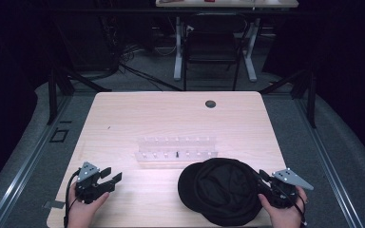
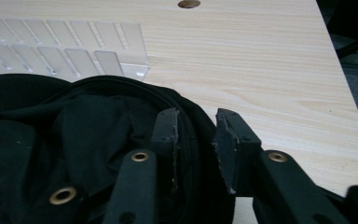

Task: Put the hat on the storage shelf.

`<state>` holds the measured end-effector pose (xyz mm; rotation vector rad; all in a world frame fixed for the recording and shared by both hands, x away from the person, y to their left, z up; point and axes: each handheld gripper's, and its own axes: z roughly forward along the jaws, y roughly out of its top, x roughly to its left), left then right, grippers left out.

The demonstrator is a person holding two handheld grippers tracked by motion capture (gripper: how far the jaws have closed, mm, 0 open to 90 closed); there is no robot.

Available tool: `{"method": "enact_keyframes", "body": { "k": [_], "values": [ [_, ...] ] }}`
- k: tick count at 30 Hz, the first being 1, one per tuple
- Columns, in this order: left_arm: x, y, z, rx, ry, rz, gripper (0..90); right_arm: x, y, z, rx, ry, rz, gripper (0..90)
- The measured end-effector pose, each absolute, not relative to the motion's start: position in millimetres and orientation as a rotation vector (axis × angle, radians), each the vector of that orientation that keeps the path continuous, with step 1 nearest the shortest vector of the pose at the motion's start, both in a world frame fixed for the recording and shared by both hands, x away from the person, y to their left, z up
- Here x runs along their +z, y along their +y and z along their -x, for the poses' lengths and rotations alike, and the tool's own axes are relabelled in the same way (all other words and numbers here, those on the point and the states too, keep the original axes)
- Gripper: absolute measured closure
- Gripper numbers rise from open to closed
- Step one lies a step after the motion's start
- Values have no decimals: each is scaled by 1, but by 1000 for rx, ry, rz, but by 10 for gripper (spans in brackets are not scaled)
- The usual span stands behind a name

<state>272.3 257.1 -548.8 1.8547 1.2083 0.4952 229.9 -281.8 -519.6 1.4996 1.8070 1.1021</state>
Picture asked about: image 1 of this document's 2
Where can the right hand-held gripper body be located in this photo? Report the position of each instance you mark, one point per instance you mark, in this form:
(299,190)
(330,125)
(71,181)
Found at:
(282,193)

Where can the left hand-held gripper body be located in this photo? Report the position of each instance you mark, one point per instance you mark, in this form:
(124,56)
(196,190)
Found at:
(87,186)

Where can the black cap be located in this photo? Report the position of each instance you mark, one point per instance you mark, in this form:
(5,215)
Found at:
(221,190)

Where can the person's right hand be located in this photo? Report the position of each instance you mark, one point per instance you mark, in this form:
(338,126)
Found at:
(285,218)

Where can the person's left hand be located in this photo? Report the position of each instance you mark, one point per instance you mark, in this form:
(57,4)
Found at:
(80,213)

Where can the grey tape strip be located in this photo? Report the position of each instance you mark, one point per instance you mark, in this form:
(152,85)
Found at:
(53,204)

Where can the clear acrylic rack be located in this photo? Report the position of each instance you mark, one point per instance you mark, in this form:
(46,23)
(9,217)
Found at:
(176,148)

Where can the black metal stand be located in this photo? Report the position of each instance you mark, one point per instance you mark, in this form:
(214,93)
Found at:
(53,95)
(310,98)

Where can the black folding chair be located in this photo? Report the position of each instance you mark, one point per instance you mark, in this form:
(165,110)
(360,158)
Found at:
(214,44)

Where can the white-legged desk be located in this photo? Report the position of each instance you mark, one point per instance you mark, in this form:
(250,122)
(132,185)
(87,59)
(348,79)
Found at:
(179,47)

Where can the metal floor rail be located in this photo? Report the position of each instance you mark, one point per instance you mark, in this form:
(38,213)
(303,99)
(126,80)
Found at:
(25,164)
(329,164)

